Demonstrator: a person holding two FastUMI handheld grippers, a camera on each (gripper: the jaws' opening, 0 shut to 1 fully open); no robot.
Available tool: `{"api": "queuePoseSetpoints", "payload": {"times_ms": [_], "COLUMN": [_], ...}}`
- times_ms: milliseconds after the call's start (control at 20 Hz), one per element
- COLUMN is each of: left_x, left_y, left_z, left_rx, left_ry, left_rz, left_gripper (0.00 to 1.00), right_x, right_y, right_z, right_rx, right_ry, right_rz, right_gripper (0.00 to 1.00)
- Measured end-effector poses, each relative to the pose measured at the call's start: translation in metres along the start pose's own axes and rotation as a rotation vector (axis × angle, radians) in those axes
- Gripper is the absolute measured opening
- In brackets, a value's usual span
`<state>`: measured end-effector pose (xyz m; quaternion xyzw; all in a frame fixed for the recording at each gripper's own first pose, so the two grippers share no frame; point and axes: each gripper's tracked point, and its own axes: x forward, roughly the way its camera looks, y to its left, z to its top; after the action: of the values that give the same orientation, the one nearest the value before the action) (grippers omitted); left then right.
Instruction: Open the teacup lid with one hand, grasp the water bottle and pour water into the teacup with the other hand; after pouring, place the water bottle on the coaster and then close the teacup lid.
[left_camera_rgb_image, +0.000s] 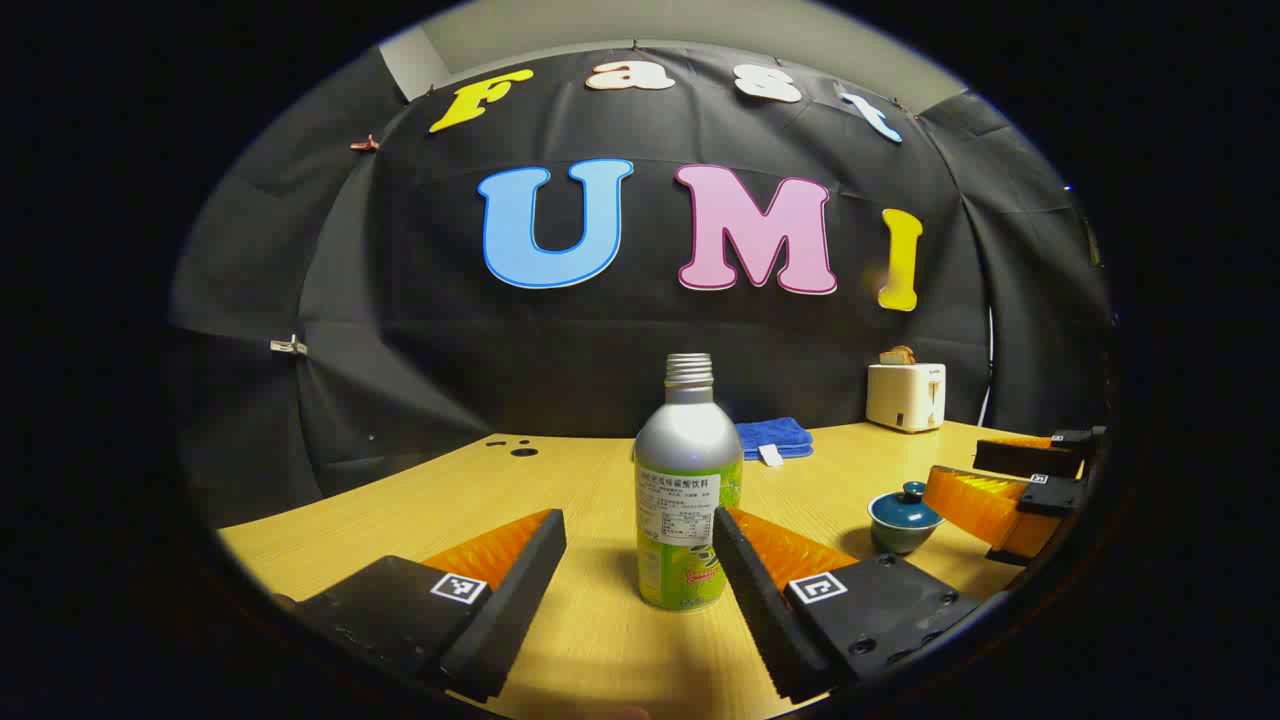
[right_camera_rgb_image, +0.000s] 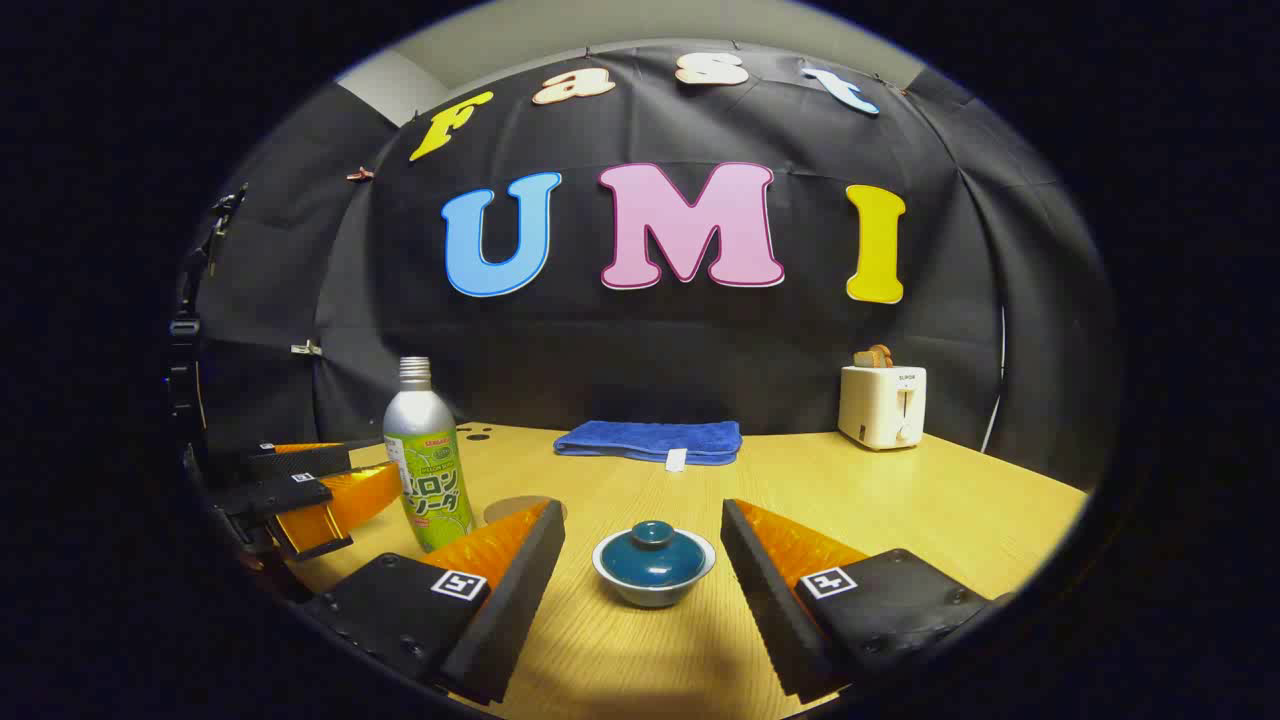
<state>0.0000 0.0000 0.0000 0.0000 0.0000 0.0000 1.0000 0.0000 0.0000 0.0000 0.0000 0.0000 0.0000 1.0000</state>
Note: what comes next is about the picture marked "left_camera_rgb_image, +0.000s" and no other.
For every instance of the silver green water bottle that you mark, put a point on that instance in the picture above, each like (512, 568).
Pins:
(688, 470)

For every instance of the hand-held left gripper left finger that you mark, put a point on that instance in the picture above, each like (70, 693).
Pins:
(510, 590)

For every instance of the toast bread slice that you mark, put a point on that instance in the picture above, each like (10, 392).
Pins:
(897, 356)

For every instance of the blue teacup lid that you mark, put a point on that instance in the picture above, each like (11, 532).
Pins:
(905, 507)

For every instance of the black backdrop cloth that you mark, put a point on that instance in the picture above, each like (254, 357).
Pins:
(420, 330)

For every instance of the blue teacup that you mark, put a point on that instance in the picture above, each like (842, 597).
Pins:
(903, 538)

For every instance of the white toaster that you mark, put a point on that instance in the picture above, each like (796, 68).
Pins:
(905, 397)

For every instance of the orange cloth clip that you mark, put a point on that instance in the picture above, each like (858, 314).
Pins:
(365, 144)

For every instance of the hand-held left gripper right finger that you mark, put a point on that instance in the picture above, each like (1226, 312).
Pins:
(760, 600)

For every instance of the white cloth clip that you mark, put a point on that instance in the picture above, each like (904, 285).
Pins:
(288, 346)

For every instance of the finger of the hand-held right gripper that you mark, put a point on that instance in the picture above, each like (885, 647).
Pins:
(1030, 460)
(975, 505)

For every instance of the blue folded towel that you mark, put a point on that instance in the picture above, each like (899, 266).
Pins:
(775, 435)

